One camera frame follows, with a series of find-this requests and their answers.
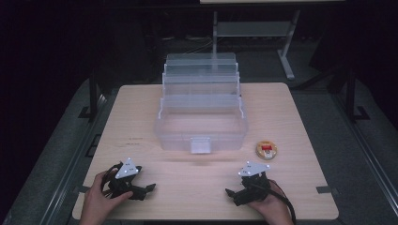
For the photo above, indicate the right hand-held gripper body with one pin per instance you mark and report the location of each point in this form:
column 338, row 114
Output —
column 253, row 184

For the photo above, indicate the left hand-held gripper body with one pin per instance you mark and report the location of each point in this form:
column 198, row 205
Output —
column 126, row 168

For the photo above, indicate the round yellow tin red label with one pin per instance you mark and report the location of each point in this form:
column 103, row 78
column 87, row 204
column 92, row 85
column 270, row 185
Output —
column 266, row 150

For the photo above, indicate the person's right hand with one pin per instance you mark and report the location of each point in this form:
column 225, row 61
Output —
column 272, row 207

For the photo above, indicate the aluminium floor rail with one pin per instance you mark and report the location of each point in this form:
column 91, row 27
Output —
column 72, row 162
column 367, row 156

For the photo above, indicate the grey tape strip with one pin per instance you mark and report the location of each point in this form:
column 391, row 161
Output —
column 82, row 189
column 327, row 189

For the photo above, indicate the black metal post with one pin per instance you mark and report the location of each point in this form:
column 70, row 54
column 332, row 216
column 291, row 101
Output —
column 93, row 97
column 352, row 97

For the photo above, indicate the person's left hand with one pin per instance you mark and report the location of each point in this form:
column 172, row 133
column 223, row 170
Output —
column 100, row 200

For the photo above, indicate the white metal table frame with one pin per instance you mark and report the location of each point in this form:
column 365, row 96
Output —
column 255, row 29

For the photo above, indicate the clear plastic tiered storage box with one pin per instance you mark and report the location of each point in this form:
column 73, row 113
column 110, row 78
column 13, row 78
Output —
column 200, row 112

